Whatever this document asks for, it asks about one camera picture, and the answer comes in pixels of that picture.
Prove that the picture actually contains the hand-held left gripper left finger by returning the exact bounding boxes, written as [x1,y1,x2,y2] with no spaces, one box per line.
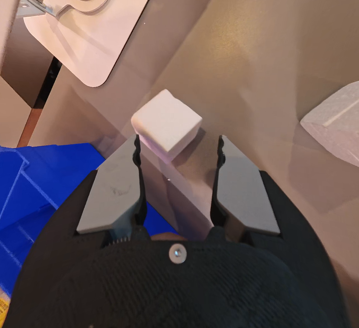
[76,135,147,235]

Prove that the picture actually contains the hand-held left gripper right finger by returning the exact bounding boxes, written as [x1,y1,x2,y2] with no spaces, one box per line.
[210,135,281,237]

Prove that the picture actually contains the blue plastic bin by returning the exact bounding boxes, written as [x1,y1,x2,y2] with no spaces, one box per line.
[0,142,180,298]

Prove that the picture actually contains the yellow label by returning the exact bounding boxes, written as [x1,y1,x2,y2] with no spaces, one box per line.
[0,289,12,323]

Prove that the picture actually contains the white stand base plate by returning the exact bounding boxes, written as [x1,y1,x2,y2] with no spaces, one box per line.
[22,0,165,87]

